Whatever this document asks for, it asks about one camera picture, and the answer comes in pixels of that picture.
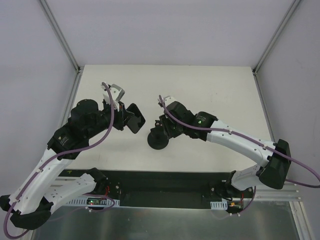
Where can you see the right white cable duct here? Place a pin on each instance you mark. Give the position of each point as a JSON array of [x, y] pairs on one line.
[[219, 205]]

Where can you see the left aluminium frame post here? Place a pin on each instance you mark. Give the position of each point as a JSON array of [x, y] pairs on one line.
[[59, 34]]

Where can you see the black phone stand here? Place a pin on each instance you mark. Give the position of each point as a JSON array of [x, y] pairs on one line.
[[157, 139]]

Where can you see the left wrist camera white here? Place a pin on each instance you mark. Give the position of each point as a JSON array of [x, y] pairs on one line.
[[112, 94]]

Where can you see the aluminium frame post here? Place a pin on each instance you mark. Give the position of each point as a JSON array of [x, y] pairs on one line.
[[276, 35], [59, 34]]

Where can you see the right aluminium frame post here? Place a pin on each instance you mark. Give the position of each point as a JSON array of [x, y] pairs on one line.
[[276, 35]]

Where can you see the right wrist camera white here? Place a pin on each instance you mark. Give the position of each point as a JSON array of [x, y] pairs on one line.
[[165, 101]]

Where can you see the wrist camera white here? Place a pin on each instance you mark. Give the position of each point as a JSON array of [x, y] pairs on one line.
[[165, 101], [112, 94]]

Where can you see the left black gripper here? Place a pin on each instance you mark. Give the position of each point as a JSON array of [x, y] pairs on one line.
[[122, 118]]

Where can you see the left white cable duct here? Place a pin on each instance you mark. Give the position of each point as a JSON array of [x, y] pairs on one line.
[[86, 201]]

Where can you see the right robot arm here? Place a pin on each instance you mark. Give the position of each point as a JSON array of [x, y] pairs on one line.
[[271, 163]]

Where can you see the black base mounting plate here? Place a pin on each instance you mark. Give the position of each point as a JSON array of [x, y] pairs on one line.
[[156, 189]]

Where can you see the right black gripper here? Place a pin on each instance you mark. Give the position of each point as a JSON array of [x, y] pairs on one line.
[[163, 126]]

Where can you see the black smartphone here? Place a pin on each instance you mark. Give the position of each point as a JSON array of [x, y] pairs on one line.
[[135, 119]]

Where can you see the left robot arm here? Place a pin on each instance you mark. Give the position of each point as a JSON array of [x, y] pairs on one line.
[[33, 204]]

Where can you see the white cable duct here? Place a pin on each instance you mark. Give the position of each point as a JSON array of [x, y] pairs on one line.
[[219, 205], [86, 201]]

